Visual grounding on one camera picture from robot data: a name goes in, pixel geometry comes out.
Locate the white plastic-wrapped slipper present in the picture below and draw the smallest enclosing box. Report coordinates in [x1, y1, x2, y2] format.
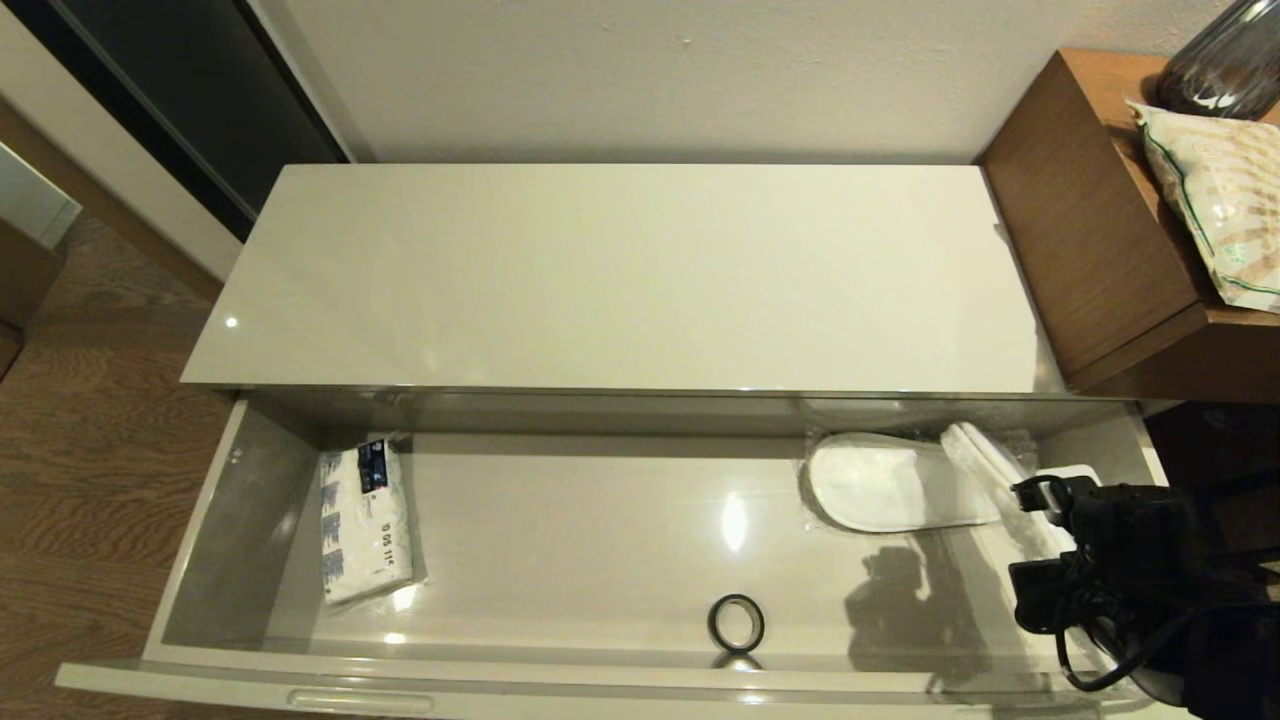
[802, 431, 1003, 533]
[938, 420, 1081, 571]

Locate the white cabinet drawer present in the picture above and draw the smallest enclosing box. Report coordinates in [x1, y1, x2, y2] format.
[55, 388, 1201, 720]

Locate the white blue tissue pack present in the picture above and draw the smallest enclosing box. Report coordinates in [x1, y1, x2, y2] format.
[320, 436, 415, 607]

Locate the brown wooden desk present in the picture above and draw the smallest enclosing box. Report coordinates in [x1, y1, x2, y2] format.
[978, 48, 1280, 403]

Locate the black tape roll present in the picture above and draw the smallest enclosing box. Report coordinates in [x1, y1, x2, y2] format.
[708, 594, 767, 656]

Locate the white green-trimmed snack bag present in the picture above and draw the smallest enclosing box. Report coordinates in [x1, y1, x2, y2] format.
[1125, 97, 1280, 313]

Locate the dark ribbed glass vase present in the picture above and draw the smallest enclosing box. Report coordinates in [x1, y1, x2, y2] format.
[1155, 0, 1280, 119]

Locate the white glossy cabinet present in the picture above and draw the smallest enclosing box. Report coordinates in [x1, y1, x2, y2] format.
[180, 163, 1067, 397]

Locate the dark sliding door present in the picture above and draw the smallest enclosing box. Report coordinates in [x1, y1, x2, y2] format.
[5, 0, 351, 241]

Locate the white furniture panel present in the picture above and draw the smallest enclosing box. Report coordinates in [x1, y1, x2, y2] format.
[0, 142, 81, 251]

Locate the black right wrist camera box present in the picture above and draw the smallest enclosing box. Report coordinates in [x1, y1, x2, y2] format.
[1008, 556, 1089, 635]

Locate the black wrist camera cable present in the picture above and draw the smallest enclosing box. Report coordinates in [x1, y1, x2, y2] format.
[1012, 475, 1201, 694]

